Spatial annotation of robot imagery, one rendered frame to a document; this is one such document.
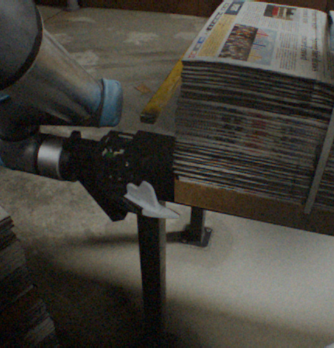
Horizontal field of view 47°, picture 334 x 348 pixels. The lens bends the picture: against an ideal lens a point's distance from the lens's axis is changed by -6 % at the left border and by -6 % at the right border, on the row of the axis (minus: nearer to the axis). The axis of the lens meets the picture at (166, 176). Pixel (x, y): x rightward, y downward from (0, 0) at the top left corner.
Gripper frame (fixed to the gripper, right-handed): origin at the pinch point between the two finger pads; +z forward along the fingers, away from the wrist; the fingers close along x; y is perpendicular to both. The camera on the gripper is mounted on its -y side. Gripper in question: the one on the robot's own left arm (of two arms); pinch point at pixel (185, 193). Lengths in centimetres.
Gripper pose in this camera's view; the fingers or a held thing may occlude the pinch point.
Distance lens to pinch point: 64.6
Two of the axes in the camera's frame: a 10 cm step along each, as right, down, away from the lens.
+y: 0.0, -7.6, -6.5
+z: 9.5, 1.9, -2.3
